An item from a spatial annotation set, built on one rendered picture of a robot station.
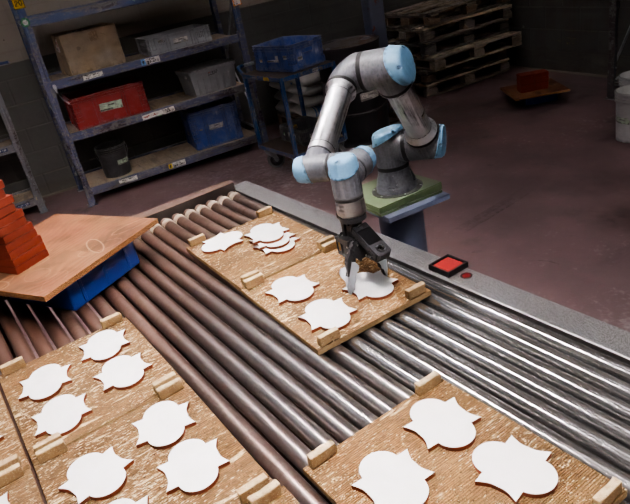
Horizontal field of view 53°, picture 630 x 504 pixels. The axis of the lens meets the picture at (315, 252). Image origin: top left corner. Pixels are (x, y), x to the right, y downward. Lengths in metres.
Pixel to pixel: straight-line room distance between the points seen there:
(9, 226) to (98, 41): 4.02
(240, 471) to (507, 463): 0.48
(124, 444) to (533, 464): 0.80
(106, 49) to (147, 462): 4.96
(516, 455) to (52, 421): 0.98
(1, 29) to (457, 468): 5.83
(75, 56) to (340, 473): 5.10
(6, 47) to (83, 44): 0.82
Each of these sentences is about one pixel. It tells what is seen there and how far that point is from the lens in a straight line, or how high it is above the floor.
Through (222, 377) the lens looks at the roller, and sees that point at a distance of 1.50.
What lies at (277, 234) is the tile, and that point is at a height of 0.97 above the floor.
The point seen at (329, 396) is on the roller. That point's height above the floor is 0.91.
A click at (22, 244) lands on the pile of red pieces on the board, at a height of 1.11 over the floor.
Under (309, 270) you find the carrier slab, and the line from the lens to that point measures 1.81.
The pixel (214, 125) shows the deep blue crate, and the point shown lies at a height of 0.33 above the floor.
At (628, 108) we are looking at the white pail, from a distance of 5.19.
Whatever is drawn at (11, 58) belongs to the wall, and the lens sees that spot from 6.47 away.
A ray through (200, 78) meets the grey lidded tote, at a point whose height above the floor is 0.80.
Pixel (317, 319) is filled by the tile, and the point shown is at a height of 0.95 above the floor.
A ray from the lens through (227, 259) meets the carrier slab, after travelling 1.99.
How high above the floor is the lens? 1.79
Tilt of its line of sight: 26 degrees down
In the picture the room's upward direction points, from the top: 12 degrees counter-clockwise
